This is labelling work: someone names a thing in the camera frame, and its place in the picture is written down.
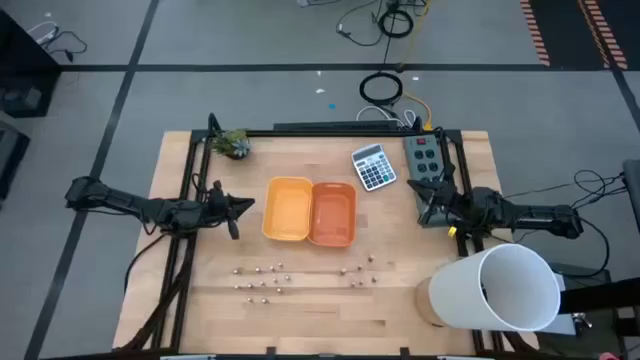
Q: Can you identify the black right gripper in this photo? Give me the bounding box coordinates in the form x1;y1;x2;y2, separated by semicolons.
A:
407;172;484;229

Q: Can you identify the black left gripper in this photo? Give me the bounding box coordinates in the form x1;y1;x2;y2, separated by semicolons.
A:
199;180;255;241

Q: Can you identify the yellow plastic bin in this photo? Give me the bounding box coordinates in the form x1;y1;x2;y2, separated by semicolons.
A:
261;175;315;243

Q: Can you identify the orange plastic bin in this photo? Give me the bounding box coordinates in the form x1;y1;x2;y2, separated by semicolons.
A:
307;181;358;249

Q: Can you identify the grey power strip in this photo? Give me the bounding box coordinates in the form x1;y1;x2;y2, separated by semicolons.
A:
403;133;454;229

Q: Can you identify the grey desk calculator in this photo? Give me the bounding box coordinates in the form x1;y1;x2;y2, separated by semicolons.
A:
351;143;398;193

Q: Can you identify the small potted succulent plant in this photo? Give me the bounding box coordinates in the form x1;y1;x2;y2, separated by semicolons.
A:
209;128;253;161

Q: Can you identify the long black flat bar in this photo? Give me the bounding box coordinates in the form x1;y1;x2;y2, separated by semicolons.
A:
273;121;404;132

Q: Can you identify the round wooden lamp base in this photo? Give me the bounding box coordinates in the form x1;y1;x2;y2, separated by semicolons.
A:
413;276;446;327

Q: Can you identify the black beam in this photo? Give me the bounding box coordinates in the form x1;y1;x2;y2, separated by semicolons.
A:
558;277;640;315

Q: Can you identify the black orange-striped mat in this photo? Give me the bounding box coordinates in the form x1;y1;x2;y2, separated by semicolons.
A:
519;0;640;71

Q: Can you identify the black box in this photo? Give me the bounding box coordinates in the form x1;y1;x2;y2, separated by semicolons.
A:
0;119;31;201

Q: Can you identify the black cabinet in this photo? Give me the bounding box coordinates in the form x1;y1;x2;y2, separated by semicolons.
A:
0;9;62;119

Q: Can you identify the yellow cable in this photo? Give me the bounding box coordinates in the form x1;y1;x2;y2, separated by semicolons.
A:
399;0;434;132

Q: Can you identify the black aluminium table frame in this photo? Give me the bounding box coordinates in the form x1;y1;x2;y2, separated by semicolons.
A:
149;113;506;359

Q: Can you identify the white cable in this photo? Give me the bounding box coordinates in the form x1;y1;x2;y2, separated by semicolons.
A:
355;104;417;129

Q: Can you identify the thin coiled black cable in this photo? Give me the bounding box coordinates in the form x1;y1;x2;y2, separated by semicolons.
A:
358;71;404;107

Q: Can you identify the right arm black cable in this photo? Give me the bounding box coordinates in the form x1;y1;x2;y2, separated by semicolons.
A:
502;169;629;281

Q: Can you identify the black cable bundle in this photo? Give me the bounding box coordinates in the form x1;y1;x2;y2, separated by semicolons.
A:
115;234;197;351

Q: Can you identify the thick coiled black cable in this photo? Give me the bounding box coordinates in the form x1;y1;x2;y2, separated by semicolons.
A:
377;8;415;39

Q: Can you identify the black cable with plug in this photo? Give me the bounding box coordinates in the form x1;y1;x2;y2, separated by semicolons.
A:
334;0;386;49
42;29;89;64

